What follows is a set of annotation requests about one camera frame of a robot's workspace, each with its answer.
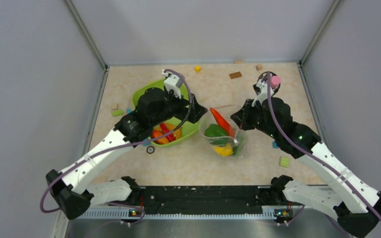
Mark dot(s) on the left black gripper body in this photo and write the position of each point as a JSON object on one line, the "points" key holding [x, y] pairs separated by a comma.
{"points": [[174, 106]]}

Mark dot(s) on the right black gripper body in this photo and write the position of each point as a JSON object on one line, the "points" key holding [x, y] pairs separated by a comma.
{"points": [[253, 117]]}

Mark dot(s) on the clear zip top bag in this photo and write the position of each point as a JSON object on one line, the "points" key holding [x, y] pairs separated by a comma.
{"points": [[226, 112]]}

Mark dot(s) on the green toy pepper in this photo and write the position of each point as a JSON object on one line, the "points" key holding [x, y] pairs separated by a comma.
{"points": [[214, 130]]}

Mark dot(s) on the orange toy carrot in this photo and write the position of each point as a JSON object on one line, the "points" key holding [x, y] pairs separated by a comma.
{"points": [[222, 122]]}

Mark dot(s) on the red toy chili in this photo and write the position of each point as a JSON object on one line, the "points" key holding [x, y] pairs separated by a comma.
{"points": [[166, 129]]}

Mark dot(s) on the green toy lettuce leaf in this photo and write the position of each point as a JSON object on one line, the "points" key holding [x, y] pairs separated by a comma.
{"points": [[238, 143]]}

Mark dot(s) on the yellow toy lemon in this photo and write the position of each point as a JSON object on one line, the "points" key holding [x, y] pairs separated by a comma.
{"points": [[224, 151]]}

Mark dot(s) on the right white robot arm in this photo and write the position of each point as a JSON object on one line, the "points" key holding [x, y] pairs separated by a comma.
{"points": [[354, 205]]}

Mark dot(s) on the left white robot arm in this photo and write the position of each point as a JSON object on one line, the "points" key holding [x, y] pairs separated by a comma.
{"points": [[71, 187]]}

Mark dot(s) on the green plastic bowl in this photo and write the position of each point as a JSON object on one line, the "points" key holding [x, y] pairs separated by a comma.
{"points": [[188, 129]]}

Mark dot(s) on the orange toy pastry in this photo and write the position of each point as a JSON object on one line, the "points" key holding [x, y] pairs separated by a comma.
{"points": [[177, 133]]}

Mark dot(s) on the blue toy block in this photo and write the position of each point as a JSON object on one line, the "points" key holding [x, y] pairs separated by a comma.
{"points": [[275, 145]]}

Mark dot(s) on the orange toy fruit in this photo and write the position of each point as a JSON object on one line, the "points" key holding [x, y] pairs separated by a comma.
{"points": [[162, 140]]}

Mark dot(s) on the cyan toy piece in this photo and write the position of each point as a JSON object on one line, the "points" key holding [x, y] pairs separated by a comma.
{"points": [[146, 142]]}

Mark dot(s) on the pink microphone on tripod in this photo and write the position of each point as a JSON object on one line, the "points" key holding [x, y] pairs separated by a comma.
{"points": [[272, 78]]}

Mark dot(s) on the yellow toy block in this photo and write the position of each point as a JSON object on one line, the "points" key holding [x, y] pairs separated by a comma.
{"points": [[197, 69]]}

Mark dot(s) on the brown toy brick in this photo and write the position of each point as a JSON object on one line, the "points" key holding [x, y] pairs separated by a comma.
{"points": [[235, 75]]}

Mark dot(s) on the tan wooden block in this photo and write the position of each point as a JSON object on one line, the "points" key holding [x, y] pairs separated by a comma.
{"points": [[259, 67]]}

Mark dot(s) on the light green block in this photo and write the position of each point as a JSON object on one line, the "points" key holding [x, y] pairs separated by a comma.
{"points": [[284, 162]]}

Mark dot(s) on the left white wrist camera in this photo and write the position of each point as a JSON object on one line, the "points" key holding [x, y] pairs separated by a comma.
{"points": [[173, 82]]}

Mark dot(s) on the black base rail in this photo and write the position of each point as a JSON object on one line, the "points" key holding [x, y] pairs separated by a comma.
{"points": [[203, 200]]}

